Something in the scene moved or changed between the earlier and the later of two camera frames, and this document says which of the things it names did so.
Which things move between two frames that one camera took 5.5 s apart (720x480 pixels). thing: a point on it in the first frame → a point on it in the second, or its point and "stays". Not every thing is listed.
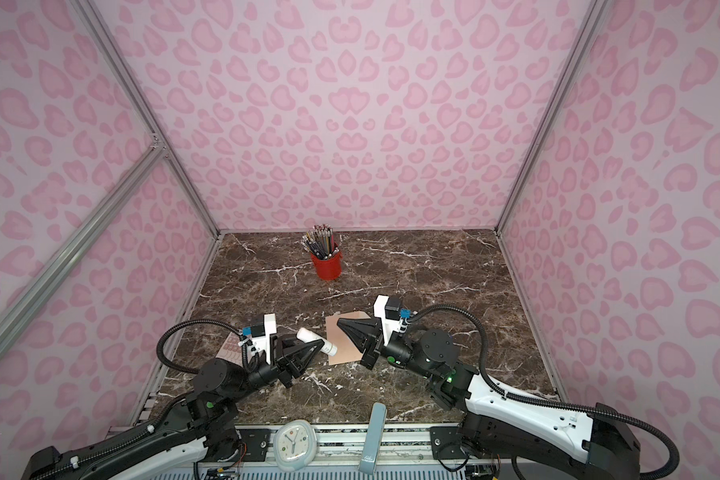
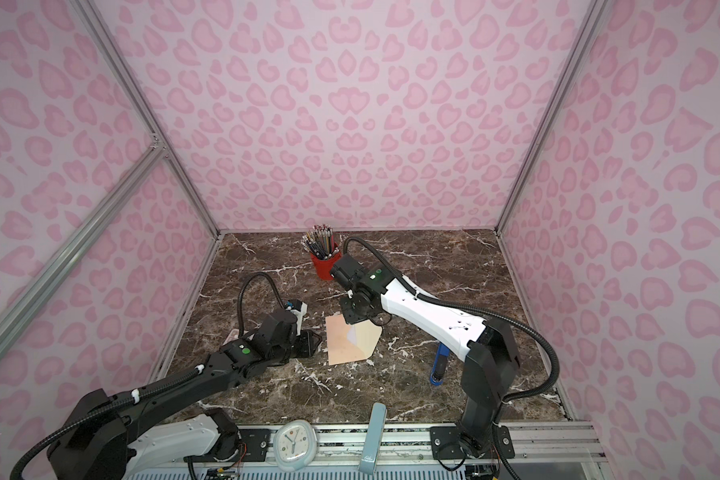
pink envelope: (348, 349) stays
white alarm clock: (295, 445) stays
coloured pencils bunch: (320, 241) stays
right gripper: (373, 350) → (349, 316)
